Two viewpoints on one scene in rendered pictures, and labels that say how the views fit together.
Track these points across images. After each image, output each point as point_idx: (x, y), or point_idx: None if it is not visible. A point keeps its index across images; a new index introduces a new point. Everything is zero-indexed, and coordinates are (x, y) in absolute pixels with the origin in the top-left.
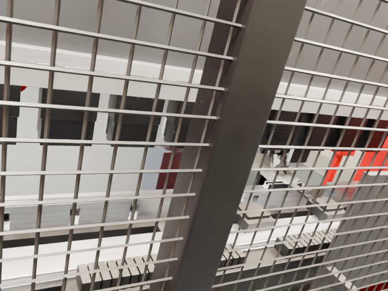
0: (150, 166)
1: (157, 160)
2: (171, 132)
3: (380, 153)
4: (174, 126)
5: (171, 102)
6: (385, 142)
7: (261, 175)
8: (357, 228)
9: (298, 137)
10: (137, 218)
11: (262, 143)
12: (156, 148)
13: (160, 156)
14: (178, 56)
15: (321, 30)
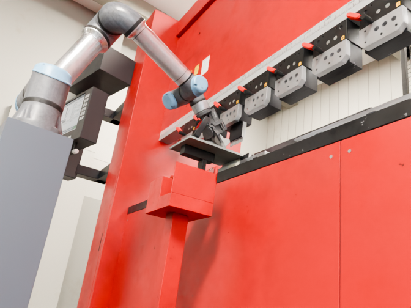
0: (17, 179)
1: (48, 160)
2: (358, 54)
3: (133, 175)
4: (361, 49)
5: (352, 27)
6: (136, 164)
7: (206, 161)
8: None
9: (246, 113)
10: None
11: (279, 104)
12: (38, 132)
13: (62, 148)
14: None
15: None
